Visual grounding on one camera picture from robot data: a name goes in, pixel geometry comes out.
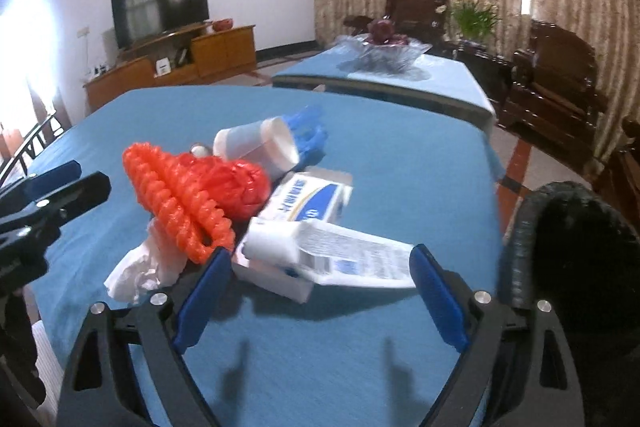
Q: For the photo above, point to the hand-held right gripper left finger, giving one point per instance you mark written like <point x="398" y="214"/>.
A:
<point x="200" y="302"/>

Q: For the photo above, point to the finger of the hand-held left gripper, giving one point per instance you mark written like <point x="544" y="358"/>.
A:
<point x="55" y="179"/>
<point x="85" y="194"/>

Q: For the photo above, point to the blue covered coffee table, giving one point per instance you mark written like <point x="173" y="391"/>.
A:
<point x="320" y="67"/>

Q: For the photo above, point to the white blue cardboard box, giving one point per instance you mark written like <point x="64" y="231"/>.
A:
<point x="305" y="197"/>

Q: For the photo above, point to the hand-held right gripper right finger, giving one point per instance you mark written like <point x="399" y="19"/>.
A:
<point x="440" y="297"/>

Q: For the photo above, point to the small white device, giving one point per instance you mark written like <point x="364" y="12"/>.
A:
<point x="163" y="67"/>

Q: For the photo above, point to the black chair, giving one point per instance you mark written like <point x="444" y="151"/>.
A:
<point x="30" y="147"/>

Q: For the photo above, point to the wooden television cabinet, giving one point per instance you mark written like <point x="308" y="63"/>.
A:
<point x="225" y="47"/>

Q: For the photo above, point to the blue plastic bag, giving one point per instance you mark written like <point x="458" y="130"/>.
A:
<point x="307" y="127"/>

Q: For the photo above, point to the glass fruit bowl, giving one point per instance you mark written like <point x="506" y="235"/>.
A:
<point x="380" y="57"/>

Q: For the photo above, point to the red plastic bag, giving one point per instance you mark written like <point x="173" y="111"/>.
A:
<point x="240" y="187"/>

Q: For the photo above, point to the black television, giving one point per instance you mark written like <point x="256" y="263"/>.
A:
<point x="160" y="7"/>

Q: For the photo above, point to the red bowl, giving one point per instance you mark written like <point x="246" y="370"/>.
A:
<point x="222" y="25"/>

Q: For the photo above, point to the dark wooden sofa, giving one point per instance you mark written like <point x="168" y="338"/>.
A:
<point x="625" y="167"/>

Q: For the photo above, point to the white squeeze tube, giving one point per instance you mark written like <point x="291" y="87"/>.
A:
<point x="350" y="252"/>

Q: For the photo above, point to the green potted plant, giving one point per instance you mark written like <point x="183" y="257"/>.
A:
<point x="472" y="19"/>

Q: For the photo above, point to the red fruits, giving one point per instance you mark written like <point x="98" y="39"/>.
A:
<point x="385" y="32"/>

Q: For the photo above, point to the dark wooden armchair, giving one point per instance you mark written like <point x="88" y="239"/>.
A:
<point x="415" y="14"/>
<point x="555" y="77"/>

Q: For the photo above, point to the black trash bin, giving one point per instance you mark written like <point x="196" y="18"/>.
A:
<point x="575" y="247"/>

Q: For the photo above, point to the blue tablecloth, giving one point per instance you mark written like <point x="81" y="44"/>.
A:
<point x="400" y="167"/>

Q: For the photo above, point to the dark wooden side table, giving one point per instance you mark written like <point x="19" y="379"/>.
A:
<point x="480" y="57"/>

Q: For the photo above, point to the white tissue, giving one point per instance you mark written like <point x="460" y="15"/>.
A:
<point x="135" y="272"/>

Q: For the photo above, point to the orange foam fruit net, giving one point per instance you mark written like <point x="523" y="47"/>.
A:
<point x="175" y="192"/>

